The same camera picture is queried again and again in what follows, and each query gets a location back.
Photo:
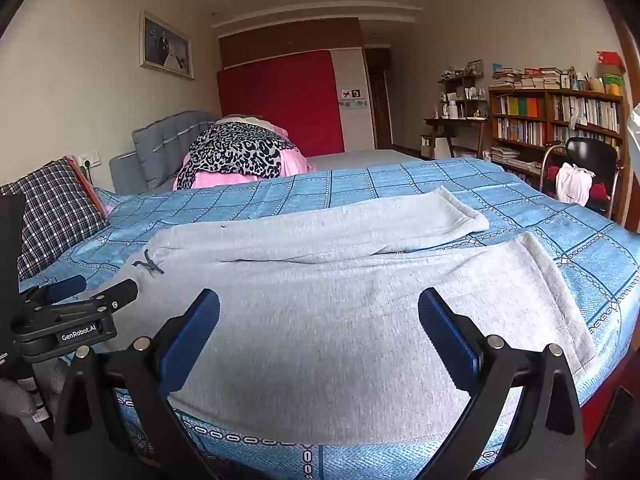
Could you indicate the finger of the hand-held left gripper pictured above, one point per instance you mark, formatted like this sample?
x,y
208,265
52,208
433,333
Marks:
x,y
80,317
65,287

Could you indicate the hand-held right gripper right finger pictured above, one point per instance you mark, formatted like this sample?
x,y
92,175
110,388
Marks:
x,y
447,340

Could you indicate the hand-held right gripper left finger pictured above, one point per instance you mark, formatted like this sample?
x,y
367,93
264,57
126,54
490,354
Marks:
x,y
192,340

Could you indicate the grey sweatshirt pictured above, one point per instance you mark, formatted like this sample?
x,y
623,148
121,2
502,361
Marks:
x,y
325,335

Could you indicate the person's left forearm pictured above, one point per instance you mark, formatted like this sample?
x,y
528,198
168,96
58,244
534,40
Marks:
x,y
15,410

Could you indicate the dark plaid pillow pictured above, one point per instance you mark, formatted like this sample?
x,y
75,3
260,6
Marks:
x,y
55,205

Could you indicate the blue checked bedsheet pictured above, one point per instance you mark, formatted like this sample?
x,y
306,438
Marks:
x,y
400,185

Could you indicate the grey padded headboard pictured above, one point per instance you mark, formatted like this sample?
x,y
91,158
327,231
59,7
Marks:
x,y
160,145

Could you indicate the white storage box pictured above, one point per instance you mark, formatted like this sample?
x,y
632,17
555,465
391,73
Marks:
x,y
440,149

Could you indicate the leopard print cloth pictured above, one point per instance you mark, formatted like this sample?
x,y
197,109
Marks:
x,y
235,152

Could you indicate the white cloth bag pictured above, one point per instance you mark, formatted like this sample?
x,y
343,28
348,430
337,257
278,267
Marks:
x,y
574,185

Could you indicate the grey bed cover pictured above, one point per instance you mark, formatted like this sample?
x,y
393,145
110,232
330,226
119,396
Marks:
x,y
360,159

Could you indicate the pink quilt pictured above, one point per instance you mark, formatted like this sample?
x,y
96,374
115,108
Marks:
x,y
295,160

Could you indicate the red cloth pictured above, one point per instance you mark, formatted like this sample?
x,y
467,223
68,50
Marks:
x,y
599,191

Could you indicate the wooden desk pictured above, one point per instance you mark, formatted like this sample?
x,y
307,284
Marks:
x,y
455,121

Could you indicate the white bottle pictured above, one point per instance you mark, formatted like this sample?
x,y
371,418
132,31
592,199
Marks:
x,y
452,110

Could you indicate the black chair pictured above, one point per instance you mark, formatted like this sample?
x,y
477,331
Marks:
x,y
592,152

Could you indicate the dark wooden door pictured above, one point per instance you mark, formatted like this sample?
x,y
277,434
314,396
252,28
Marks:
x,y
377,100

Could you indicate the wooden bookshelf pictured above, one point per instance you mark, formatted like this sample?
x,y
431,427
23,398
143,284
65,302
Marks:
x,y
547,110

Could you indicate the small wooden desk shelf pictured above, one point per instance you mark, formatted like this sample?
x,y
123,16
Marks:
x,y
462,80

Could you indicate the pile of books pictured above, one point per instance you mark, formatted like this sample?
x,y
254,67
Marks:
x,y
530,79

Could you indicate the green and yellow boxes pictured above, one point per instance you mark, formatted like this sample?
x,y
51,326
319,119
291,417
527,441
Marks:
x,y
612,85

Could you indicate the brown overhead cabinet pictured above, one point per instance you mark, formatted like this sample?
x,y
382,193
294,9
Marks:
x,y
290,40

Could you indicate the red box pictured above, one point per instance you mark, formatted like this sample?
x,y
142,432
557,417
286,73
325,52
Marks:
x,y
610,62

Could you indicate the white wall socket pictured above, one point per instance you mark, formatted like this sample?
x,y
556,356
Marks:
x,y
91,158

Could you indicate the framed wall picture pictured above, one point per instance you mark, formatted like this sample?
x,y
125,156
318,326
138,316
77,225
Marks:
x,y
166,46

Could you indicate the red and white wall sticker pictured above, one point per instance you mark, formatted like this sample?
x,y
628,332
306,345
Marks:
x,y
351,94

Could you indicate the wooden door frame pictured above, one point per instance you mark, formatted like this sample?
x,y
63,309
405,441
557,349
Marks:
x,y
631,110

